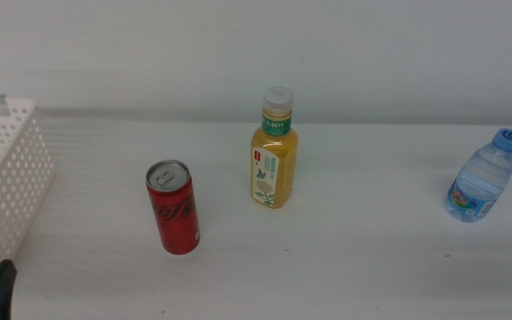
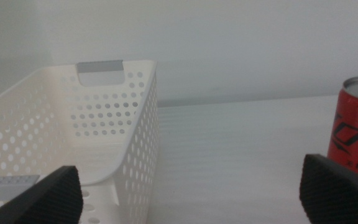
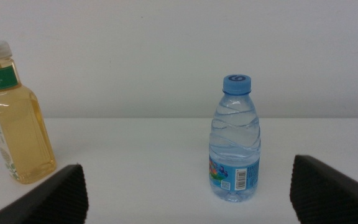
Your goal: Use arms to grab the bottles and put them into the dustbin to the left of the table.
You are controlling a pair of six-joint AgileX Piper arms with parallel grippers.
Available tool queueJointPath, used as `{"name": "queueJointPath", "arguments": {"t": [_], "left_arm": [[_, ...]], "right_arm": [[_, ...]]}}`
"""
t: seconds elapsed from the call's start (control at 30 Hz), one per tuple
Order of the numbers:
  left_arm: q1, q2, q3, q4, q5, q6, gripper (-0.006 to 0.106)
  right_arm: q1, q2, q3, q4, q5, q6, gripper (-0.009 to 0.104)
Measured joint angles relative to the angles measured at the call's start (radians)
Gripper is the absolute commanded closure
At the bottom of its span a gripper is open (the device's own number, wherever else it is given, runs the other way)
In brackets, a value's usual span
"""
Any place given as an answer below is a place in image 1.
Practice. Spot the clear water bottle blue cap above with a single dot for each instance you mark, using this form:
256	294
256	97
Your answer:
482	182

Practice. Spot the red cola can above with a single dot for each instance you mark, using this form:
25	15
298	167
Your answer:
176	213

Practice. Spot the yellow tea bottle white cap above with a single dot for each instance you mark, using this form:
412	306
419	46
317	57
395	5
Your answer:
278	169

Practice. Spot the white perforated plastic basket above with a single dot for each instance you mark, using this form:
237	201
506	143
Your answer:
11	178

